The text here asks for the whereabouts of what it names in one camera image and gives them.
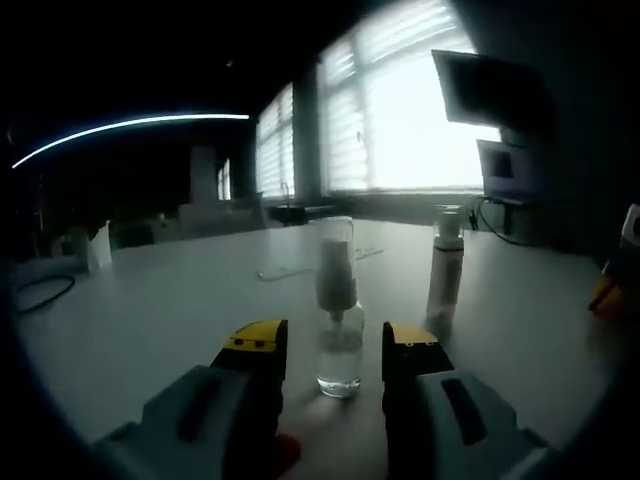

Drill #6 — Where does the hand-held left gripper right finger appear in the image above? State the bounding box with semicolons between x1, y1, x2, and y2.
382;321;561;480

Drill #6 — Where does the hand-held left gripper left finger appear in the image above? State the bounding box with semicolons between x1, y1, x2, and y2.
92;319;290;480

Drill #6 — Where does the clear pump bottle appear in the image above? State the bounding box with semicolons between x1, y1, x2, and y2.
307;217;369;400

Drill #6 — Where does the white pump bottle red label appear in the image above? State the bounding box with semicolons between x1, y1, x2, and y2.
424;204;466;324

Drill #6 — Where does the wide clear bottle cover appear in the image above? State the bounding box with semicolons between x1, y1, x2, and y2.
433;204;466;239

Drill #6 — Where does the black laptop stand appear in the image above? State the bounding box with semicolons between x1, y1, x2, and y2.
474;197;531;236

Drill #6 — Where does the open laptop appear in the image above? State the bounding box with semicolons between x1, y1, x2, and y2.
475;138;546;204

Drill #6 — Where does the white pillar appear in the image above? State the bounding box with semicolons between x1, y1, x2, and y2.
188;145;219;204

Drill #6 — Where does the curved ceiling light strip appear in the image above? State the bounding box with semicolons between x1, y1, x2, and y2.
10;113;250;170

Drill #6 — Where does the bundle of black cables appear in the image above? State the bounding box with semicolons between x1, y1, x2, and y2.
467;199;541;246

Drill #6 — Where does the black cable loop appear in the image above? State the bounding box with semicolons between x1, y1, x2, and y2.
17;273;76;315

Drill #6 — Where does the black wall monitor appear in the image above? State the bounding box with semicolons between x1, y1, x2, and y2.
432;48;559;131

